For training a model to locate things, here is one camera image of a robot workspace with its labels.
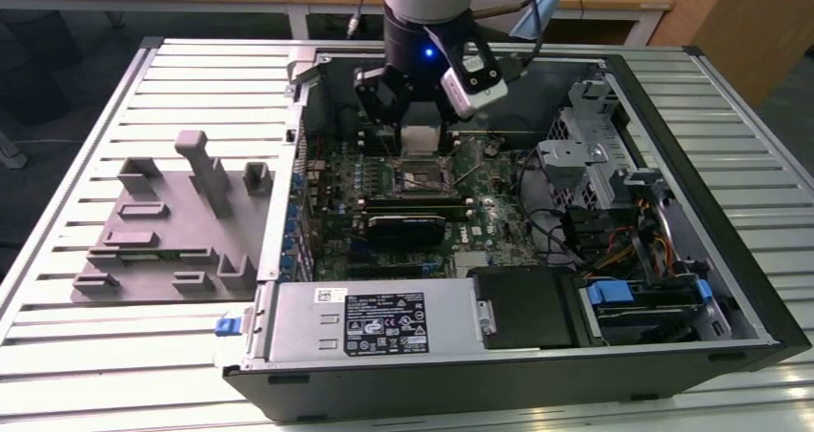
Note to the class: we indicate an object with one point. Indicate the metal drive cage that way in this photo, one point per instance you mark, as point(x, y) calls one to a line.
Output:
point(573, 165)

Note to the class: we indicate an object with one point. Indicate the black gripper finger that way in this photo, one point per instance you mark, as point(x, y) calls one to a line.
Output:
point(450, 123)
point(382, 93)

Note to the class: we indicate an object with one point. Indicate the black graphics card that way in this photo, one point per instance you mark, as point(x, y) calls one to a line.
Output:
point(407, 232)

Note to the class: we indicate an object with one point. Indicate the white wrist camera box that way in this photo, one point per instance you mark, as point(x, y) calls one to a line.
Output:
point(478, 99)

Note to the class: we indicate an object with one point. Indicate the chipset heatsink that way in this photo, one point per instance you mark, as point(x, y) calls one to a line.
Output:
point(471, 259)

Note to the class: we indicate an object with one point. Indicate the wooden cabinet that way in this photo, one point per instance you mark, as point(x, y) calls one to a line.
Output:
point(750, 22)

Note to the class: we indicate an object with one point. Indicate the silver CPU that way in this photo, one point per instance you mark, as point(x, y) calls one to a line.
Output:
point(420, 141)

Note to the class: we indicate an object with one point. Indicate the black PC case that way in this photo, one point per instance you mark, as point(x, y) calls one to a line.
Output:
point(444, 396)

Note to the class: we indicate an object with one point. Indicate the green RAM stick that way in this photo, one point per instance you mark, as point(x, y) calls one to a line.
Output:
point(150, 257)
point(414, 211)

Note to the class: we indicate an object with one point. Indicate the silver coin battery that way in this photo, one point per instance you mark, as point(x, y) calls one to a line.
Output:
point(491, 149)

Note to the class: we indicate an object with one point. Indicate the blue release latch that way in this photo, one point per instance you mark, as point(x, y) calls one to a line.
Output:
point(226, 327)

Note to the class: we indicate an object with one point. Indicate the thin metal locking lever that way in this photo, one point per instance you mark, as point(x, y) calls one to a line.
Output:
point(384, 147)

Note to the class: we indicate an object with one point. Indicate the grey parts rack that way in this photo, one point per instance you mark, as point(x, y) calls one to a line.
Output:
point(178, 222)

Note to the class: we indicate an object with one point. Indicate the blue card clip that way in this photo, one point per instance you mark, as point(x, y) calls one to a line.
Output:
point(290, 246)
point(294, 210)
point(287, 265)
point(291, 227)

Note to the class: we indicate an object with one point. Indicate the black drive bay cover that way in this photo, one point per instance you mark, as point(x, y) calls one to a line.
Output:
point(522, 308)

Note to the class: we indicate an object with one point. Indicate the green motherboard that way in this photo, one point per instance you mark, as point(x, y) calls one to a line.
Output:
point(502, 212)

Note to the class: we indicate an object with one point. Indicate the CPU socket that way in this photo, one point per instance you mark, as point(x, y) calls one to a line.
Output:
point(416, 177)

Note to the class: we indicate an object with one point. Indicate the hard disk in blue carrier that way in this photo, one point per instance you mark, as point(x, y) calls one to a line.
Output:
point(610, 293)

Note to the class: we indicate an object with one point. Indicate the silver power supply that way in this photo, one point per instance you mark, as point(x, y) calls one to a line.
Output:
point(306, 322)

